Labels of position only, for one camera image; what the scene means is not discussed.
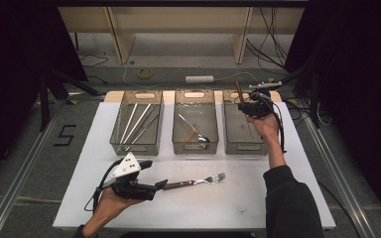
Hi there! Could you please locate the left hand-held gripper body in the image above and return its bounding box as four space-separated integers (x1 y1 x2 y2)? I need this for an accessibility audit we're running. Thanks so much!
109 152 157 202

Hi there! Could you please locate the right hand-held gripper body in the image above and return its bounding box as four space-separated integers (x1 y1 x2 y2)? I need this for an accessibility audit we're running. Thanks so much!
247 81 284 119

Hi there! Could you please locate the wooden-handled fork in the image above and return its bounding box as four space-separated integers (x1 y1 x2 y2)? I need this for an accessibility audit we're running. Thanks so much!
163 172 226 191

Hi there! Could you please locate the translucent grey plastic bin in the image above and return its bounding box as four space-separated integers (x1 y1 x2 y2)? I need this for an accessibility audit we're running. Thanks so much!
109 90 165 157
172 89 220 156
222 89 276 157

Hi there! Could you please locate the metal chopstick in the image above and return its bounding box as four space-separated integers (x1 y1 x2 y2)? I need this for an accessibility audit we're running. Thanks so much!
116 113 162 154
129 104 159 141

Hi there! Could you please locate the white chopstick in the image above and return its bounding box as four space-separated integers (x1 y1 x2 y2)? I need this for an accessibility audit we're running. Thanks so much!
120 102 139 145
124 103 153 144

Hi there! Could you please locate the metal spoon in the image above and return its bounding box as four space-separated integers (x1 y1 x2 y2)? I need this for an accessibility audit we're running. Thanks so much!
178 113 210 144

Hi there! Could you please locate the person's right hand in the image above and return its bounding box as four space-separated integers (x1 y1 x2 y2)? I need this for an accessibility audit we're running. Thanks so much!
246 111 281 143

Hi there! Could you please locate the person's left hand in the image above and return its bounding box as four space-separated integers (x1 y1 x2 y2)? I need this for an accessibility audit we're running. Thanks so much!
93 187 144 228

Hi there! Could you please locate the white power strip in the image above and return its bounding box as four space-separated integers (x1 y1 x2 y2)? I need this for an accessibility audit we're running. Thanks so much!
185 75 215 84

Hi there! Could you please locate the black metal stand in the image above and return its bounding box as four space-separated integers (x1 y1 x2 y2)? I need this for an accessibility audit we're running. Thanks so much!
38 67 100 133
267 62 321 130

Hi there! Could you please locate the white table cover sheet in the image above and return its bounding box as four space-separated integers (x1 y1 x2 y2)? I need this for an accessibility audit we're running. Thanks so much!
53 100 337 231

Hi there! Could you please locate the yellow tape roll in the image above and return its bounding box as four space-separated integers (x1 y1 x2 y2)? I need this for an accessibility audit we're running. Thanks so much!
137 67 154 79

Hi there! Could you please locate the black curtain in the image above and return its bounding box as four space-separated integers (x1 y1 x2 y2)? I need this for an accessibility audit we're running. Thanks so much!
0 0 87 192
284 0 381 229

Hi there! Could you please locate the light wooden shelf unit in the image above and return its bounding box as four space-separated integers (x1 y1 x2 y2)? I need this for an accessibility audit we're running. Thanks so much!
57 6 306 65

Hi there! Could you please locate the left hand-held gripper black cable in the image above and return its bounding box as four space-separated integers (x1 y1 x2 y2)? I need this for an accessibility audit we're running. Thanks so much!
83 158 123 212

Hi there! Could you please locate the hand-held gripper black cable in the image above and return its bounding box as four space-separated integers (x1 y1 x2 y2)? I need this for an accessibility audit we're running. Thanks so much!
83 158 123 212
252 92 287 155

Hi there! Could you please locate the right hand-held gripper black cable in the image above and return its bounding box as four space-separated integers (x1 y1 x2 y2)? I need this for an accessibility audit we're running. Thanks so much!
252 92 287 155

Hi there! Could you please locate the bundle of black cables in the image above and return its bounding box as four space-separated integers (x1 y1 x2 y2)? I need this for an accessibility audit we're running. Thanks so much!
246 7 291 72

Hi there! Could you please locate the metal floor rail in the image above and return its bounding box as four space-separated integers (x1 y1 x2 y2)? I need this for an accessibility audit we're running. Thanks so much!
299 98 381 238
0 98 67 238

